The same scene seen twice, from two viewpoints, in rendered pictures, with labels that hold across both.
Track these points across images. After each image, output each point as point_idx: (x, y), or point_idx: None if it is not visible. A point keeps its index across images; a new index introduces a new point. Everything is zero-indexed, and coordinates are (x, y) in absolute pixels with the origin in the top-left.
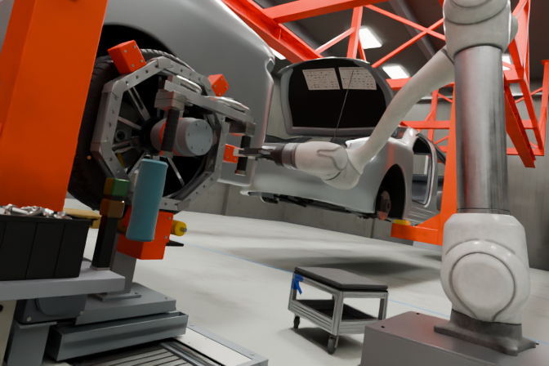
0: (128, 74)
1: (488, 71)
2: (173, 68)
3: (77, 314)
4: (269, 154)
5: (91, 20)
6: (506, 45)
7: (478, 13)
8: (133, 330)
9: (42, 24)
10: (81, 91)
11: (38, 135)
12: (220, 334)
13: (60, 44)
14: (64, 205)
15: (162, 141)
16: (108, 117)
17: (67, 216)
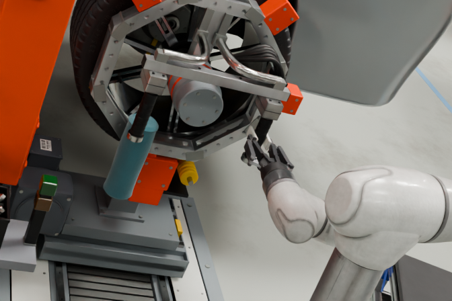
0: (134, 15)
1: (334, 285)
2: (202, 2)
3: (52, 234)
4: (258, 168)
5: (56, 14)
6: (374, 268)
7: (333, 228)
8: (118, 257)
9: (7, 26)
10: (42, 80)
11: (1, 116)
12: (251, 285)
13: (23, 41)
14: (25, 166)
15: (169, 90)
16: (104, 61)
17: (4, 200)
